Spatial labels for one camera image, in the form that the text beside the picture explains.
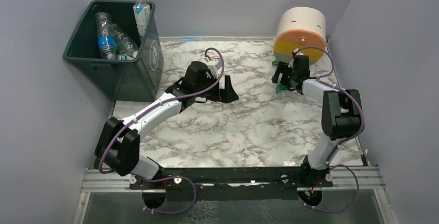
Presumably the clear unlabelled bottle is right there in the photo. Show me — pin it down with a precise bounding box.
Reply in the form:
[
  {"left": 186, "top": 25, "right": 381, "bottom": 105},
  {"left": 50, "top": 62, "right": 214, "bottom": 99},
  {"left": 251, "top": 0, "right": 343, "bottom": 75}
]
[{"left": 111, "top": 22, "right": 139, "bottom": 58}]

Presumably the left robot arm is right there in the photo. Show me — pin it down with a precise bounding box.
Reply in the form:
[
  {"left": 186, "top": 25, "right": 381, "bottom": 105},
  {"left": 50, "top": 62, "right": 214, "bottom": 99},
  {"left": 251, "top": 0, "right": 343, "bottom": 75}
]
[{"left": 95, "top": 61, "right": 239, "bottom": 180}]

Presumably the white cylinder with coloured face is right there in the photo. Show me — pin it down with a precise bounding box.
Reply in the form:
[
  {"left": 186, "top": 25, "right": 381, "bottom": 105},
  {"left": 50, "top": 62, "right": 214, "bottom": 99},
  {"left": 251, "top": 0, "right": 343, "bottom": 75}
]
[{"left": 273, "top": 7, "right": 326, "bottom": 65}]

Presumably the clear bottle blue wrap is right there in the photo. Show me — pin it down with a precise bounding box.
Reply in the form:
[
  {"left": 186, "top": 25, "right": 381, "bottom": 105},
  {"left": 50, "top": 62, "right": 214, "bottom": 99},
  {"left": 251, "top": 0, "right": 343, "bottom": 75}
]
[{"left": 95, "top": 12, "right": 116, "bottom": 59}]

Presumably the clear bottle grey blue label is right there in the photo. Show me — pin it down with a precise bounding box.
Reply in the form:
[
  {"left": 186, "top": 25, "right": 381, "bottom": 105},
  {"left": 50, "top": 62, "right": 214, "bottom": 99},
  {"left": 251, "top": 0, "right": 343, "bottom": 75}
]
[{"left": 117, "top": 54, "right": 134, "bottom": 61}]

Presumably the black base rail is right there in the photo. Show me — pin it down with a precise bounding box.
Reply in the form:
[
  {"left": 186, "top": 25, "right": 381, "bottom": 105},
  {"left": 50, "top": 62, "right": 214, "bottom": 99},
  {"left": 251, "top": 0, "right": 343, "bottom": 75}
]
[{"left": 129, "top": 167, "right": 333, "bottom": 201}]

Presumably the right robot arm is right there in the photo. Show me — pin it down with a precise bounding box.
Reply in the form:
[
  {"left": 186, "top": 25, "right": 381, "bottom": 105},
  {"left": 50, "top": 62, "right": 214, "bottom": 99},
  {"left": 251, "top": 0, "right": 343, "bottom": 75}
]
[{"left": 272, "top": 55, "right": 364, "bottom": 184}]

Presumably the dark green plastic bin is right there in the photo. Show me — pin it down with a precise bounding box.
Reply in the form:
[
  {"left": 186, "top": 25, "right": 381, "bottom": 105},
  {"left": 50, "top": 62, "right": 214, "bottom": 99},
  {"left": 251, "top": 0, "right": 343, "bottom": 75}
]
[{"left": 63, "top": 0, "right": 164, "bottom": 102}]

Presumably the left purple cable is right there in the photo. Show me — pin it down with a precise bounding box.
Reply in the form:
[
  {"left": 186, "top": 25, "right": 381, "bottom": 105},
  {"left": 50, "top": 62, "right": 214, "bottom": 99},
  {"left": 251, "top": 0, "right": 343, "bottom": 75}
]
[{"left": 98, "top": 48, "right": 225, "bottom": 215}]

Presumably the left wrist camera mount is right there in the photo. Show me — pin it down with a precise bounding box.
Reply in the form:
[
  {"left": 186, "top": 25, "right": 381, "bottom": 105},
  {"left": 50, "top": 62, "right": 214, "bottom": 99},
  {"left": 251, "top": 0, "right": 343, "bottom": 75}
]
[{"left": 205, "top": 56, "right": 223, "bottom": 79}]

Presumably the aluminium frame rail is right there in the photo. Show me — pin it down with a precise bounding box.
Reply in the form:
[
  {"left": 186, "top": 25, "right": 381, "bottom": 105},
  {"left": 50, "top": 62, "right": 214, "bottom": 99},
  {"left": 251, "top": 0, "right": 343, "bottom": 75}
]
[{"left": 81, "top": 166, "right": 386, "bottom": 193}]

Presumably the clear bottle green white label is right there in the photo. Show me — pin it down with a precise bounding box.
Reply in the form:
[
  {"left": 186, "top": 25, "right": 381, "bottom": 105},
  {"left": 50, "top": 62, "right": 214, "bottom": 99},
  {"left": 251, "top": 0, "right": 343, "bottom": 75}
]
[{"left": 272, "top": 61, "right": 292, "bottom": 98}]

